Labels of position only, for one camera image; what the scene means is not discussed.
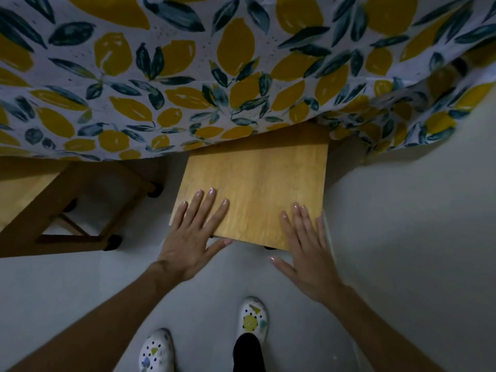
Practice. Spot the lemon print tablecloth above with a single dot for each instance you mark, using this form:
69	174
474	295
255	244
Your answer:
201	61

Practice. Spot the person's left thumb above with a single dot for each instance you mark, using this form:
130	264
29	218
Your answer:
217	250

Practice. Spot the dark wooden stool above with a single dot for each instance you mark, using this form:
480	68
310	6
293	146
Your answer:
35	197

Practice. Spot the white patterned right clog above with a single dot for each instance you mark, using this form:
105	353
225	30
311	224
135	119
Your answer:
252	317

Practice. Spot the person's right forearm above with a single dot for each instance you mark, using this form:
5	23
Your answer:
379	337

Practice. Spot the person's right middle finger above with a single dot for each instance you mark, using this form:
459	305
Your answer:
300	223

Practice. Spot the person's left hand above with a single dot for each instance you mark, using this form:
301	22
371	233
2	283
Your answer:
186	247

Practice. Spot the person's left little finger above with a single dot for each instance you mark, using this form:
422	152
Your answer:
178	217

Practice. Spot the black trouser leg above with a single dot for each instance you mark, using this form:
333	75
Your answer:
248	354

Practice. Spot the person's left forearm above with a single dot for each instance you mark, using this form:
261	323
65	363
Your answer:
104	329

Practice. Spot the white patterned clog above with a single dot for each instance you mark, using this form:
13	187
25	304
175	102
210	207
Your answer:
157	352
252	317

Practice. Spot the white patterned left clog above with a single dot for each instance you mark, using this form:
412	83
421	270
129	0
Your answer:
157	352

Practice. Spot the person's right thumb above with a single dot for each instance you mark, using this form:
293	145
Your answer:
285	268

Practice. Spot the light wooden stool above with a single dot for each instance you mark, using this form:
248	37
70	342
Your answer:
259	178

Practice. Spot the person's left middle finger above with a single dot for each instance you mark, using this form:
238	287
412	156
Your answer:
204	209

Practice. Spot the person's right hand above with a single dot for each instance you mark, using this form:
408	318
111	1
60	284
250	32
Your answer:
314	263

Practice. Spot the person's right little finger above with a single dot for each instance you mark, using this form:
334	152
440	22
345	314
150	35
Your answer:
322	232

